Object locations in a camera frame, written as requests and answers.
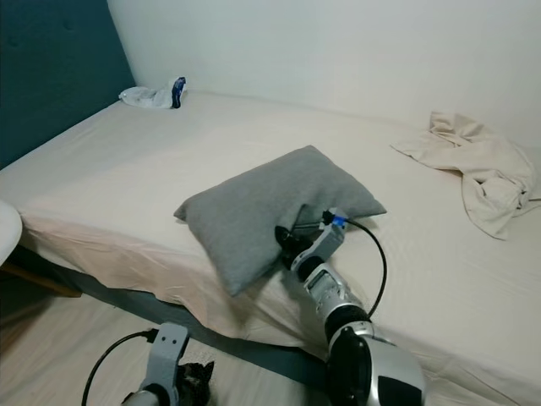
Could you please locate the grey pillow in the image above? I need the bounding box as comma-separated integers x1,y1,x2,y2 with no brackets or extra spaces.
174,145,387,296

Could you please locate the wooden chair leg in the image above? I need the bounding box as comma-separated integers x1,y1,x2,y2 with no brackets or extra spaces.
0,262,82,299

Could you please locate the bed with cream sheet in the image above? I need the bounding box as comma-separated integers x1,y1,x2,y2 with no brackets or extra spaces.
0,88,541,406

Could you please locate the small blue object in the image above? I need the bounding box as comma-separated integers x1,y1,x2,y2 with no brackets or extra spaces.
171,77,188,110

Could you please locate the small white cloth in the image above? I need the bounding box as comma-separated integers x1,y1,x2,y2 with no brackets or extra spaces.
118,85,177,110

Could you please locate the crumpled beige blanket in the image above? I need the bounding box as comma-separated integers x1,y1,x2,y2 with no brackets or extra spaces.
391,111,541,241

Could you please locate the teal padded headboard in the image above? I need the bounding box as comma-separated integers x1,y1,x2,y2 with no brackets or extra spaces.
0,0,137,169

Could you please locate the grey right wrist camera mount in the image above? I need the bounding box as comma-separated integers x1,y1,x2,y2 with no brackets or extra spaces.
303,208,349,265

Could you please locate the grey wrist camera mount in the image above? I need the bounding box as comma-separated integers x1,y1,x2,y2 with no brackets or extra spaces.
303,208,349,265
143,322,190,400

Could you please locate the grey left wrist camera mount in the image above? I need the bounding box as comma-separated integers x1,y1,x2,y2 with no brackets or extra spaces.
143,322,190,400

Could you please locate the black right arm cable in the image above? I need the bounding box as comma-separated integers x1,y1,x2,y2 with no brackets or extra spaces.
335,217,388,319

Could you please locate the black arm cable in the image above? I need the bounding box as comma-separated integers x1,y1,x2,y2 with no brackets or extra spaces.
82,329,158,406
335,217,388,319

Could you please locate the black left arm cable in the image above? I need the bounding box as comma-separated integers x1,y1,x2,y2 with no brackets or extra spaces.
82,329,158,406

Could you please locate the dark teal bed frame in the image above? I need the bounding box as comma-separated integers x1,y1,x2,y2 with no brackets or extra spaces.
0,245,331,392

